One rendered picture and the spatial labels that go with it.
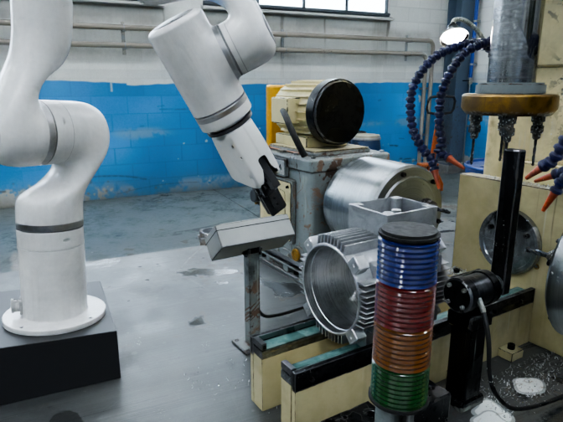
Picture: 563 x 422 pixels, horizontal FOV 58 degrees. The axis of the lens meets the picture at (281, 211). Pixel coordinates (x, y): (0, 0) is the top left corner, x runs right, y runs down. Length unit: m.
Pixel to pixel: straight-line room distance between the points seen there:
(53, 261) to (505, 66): 0.93
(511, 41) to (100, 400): 1.01
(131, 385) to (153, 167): 5.48
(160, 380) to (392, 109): 7.06
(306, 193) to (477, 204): 0.43
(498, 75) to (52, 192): 0.88
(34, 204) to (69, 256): 0.12
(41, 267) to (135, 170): 5.39
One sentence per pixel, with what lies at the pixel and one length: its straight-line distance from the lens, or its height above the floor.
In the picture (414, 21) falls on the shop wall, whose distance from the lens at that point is 8.07.
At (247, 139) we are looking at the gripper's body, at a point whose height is 1.28.
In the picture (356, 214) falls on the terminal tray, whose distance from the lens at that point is 0.91.
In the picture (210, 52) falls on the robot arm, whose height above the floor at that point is 1.40.
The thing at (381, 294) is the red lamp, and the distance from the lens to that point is 0.52.
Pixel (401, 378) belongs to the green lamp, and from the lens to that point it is 0.54.
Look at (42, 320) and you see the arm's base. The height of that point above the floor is 0.92.
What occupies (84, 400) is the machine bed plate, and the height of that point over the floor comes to 0.80.
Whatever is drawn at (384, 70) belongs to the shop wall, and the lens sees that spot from 7.73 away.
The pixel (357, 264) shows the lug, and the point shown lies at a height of 1.08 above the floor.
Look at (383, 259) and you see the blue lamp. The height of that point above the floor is 1.19.
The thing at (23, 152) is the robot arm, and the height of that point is 1.24.
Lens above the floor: 1.36
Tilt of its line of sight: 14 degrees down
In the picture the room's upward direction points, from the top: straight up
